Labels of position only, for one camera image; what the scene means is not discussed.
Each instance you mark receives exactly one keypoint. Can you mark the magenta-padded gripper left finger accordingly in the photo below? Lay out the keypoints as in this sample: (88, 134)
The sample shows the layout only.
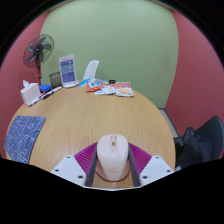
(83, 158)

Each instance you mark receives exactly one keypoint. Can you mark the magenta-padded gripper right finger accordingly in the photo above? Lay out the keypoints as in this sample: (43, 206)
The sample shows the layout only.
(141, 158)

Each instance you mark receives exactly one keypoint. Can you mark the beige computer mouse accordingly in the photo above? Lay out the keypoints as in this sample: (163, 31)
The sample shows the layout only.
(112, 156)

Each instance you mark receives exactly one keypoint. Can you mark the blue patterned mouse pad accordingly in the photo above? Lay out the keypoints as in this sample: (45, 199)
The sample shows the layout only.
(23, 136)

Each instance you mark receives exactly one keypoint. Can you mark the black office chair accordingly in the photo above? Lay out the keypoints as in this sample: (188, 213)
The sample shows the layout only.
(200, 143)

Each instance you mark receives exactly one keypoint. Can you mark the large orange snack packet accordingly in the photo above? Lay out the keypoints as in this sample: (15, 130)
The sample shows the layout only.
(124, 90)

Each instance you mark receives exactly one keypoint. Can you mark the white red snack packet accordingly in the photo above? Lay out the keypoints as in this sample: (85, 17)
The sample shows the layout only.
(106, 90)

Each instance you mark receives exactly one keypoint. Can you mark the black whiteboard marker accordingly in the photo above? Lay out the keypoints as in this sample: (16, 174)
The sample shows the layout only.
(52, 91)

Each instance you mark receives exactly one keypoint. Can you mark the white whiteboard marker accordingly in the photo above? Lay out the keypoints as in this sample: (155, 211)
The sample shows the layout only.
(36, 100)

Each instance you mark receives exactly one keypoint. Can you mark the light blue packet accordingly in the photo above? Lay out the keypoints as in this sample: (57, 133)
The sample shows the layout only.
(83, 82)

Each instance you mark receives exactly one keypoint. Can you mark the blue whiteboard eraser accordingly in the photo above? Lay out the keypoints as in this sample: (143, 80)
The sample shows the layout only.
(45, 88)

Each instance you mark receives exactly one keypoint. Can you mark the small black round object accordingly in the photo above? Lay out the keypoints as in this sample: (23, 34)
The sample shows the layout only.
(112, 81)

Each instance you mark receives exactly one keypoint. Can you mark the white tissue box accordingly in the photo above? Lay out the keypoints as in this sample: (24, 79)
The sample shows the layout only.
(30, 95)

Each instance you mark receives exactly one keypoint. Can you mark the dark mesh pen cup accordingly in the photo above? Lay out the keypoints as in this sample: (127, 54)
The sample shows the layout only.
(55, 80)

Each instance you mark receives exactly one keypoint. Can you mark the clear sign stand blue card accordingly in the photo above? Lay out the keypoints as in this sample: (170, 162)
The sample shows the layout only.
(68, 70)

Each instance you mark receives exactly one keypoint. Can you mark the black standing fan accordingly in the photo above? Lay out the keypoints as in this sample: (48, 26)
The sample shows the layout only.
(37, 50)

